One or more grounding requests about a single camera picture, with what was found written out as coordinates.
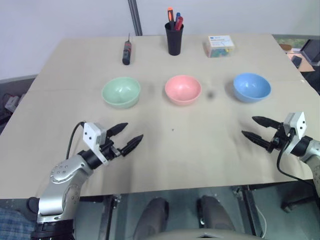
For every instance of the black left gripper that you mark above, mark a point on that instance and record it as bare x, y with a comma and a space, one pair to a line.
111, 149

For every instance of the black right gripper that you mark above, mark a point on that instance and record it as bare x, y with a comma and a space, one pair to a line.
279, 139

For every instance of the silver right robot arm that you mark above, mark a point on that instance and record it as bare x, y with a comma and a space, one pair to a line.
310, 155

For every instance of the blue bowl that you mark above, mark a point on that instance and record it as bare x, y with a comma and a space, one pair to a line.
252, 87

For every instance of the green bowl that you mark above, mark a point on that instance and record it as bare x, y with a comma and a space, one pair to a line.
121, 92

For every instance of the red bowl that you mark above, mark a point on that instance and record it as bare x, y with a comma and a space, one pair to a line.
183, 90

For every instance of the black small device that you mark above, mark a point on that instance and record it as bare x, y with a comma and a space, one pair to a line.
297, 61

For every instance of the wooden side desk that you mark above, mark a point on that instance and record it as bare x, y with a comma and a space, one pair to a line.
300, 60

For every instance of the black red screwdriver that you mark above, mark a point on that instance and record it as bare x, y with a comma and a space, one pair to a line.
127, 51

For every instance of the dark rounded robot leg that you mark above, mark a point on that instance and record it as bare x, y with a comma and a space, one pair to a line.
151, 220
214, 215

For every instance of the clear box of clips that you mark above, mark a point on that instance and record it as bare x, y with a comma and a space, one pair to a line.
219, 46

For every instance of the dark laptop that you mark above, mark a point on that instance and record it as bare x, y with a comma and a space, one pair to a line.
311, 50

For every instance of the black pen cup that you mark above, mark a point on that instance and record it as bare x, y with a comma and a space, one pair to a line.
174, 40

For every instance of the white power strip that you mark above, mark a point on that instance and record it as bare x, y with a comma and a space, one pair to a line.
11, 102

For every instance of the red marker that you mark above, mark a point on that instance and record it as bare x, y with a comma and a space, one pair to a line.
179, 23

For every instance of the blue marker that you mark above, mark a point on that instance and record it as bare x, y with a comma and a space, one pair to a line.
178, 17

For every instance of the blue denim cloth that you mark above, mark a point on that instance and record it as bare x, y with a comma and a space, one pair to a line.
15, 222

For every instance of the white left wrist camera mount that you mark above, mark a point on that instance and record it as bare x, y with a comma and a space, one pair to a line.
92, 135

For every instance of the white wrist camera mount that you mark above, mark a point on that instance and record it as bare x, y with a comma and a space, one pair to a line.
92, 135
296, 124

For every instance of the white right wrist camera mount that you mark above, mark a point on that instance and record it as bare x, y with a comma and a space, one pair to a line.
296, 124

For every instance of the black table frame leg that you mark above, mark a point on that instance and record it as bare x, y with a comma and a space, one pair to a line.
107, 217
247, 210

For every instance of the grey metal post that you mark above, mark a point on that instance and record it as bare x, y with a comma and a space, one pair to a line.
135, 16

